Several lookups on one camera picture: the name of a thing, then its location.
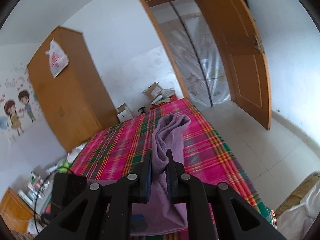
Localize purple fleece sweater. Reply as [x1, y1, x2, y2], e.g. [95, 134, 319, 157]
[87, 113, 192, 237]

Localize green tissue pack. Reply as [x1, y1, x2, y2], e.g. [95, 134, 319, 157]
[57, 161, 70, 173]

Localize bottles and boxes on cabinet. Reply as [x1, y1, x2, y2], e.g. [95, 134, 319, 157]
[18, 171, 52, 206]

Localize wooden headboard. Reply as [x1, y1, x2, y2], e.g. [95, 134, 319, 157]
[1, 187, 33, 233]

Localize pink plaid bed cover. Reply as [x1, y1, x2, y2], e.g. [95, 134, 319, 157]
[71, 99, 267, 217]

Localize brown blanket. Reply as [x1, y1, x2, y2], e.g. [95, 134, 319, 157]
[274, 171, 320, 218]

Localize wooden wardrobe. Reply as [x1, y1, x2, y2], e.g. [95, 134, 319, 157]
[27, 26, 119, 152]

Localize small white cardboard box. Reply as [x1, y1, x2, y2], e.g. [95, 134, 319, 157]
[117, 103, 133, 122]

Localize white plastic bag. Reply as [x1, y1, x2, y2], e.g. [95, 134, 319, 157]
[46, 39, 69, 78]

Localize brown cardboard box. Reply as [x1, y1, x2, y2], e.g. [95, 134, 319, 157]
[143, 82, 163, 101]

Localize wooden door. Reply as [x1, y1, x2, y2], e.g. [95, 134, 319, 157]
[196, 0, 271, 130]

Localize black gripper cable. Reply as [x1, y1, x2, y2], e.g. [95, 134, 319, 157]
[34, 167, 75, 235]

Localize cartoon couple wall sticker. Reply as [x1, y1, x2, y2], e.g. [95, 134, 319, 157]
[1, 67, 43, 142]

